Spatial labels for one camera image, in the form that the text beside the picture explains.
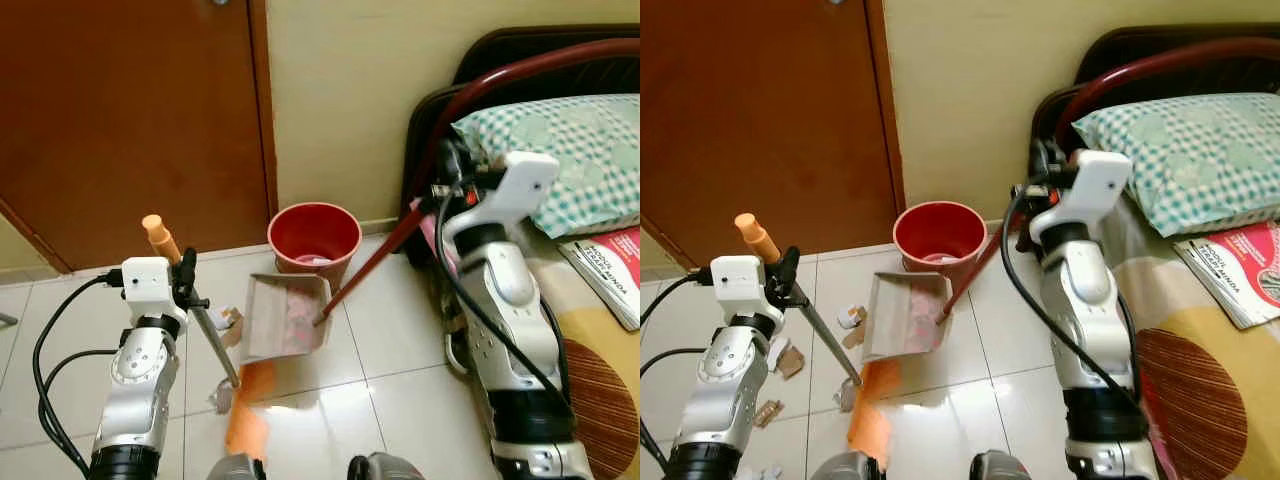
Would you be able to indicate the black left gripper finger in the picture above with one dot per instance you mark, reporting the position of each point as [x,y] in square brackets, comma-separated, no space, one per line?
[201,301]
[796,297]
[187,260]
[790,262]

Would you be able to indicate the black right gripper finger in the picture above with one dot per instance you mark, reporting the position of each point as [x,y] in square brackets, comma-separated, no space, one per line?
[1050,158]
[1026,188]
[444,188]
[452,160]

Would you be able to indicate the orange broom with metal pole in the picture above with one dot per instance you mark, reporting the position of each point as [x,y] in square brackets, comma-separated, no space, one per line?
[870,425]
[248,420]

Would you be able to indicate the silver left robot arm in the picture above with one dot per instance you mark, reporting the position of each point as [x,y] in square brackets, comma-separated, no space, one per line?
[722,385]
[135,385]

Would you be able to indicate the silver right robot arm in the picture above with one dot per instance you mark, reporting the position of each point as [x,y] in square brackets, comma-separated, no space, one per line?
[510,330]
[1095,330]

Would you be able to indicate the brown and white paper scrap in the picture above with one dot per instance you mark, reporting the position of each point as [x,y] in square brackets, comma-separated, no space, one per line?
[230,328]
[853,325]

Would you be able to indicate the brown cardboard scrap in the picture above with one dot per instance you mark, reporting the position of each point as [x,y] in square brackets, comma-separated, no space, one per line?
[789,360]
[770,414]

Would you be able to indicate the crumpled white paper scrap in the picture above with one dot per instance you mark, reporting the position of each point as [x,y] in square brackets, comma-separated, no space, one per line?
[848,396]
[220,398]

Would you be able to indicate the dark wooden bed headboard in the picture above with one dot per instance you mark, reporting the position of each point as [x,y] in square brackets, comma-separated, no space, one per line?
[500,70]
[1130,60]

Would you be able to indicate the red plastic bucket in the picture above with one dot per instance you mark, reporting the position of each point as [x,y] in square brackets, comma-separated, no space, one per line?
[930,226]
[305,228]

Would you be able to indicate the green checked pillow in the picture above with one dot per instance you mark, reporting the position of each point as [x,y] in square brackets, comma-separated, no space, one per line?
[580,150]
[1190,150]

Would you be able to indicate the brown wooden door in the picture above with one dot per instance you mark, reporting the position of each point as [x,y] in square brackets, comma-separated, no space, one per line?
[130,120]
[760,120]

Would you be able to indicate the red and white magazine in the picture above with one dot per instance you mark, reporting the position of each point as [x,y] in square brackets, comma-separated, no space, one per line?
[1240,270]
[615,265]

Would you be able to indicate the grey left robot leg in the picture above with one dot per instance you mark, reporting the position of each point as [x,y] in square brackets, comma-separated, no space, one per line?
[845,468]
[235,468]

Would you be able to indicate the grey robot leg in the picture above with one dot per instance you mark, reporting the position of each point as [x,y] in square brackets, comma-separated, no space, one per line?
[385,468]
[1005,468]
[235,468]
[845,468]

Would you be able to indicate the yellow patterned bed sheet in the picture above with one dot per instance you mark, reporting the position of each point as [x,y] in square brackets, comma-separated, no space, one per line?
[1200,400]
[600,390]

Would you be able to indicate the grey right robot leg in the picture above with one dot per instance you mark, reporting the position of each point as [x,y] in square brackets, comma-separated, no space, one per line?
[1005,468]
[385,468]

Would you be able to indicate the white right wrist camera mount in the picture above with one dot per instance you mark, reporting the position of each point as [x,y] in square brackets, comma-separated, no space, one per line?
[520,185]
[1095,185]

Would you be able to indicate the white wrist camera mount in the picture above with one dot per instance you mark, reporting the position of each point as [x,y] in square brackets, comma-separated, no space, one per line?
[1095,185]
[738,280]
[147,282]
[520,185]

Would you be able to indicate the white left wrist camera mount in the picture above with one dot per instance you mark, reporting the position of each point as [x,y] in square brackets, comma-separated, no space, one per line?
[147,282]
[738,280]

